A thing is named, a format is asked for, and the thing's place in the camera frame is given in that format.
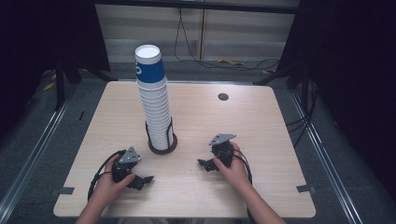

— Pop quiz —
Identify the black metal stand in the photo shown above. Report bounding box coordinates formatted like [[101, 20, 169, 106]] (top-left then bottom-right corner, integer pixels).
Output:
[[54, 52, 119, 111]]

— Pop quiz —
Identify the bundle of black floor cables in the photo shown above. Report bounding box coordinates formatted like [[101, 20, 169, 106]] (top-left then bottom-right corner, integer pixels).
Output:
[[285, 73, 319, 148]]

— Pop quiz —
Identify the person's left hand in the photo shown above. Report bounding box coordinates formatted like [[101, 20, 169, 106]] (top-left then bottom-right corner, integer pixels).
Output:
[[92, 154, 137, 206]]

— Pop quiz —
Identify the metal floor rail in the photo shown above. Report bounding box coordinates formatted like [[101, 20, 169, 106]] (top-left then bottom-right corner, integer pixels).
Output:
[[0, 78, 82, 220], [288, 88, 363, 224]]

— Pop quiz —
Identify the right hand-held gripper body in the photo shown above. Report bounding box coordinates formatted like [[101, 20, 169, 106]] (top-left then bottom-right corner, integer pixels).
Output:
[[207, 133, 237, 169]]

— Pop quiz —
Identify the stack of white paper cups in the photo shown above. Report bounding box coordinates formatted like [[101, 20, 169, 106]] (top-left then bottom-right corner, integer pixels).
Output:
[[135, 77, 174, 151]]

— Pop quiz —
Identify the hanging black cable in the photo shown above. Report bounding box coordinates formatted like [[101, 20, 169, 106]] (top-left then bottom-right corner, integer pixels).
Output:
[[173, 7, 281, 72]]

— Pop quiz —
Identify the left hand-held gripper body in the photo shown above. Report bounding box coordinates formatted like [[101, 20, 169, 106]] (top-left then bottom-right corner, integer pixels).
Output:
[[111, 146, 141, 184]]

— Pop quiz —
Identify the person's right hand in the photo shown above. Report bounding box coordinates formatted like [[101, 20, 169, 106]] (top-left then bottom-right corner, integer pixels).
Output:
[[212, 142, 252, 191]]

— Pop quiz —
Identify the black wire cup holder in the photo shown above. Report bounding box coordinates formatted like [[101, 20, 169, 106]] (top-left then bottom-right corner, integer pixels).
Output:
[[145, 116, 178, 156]]

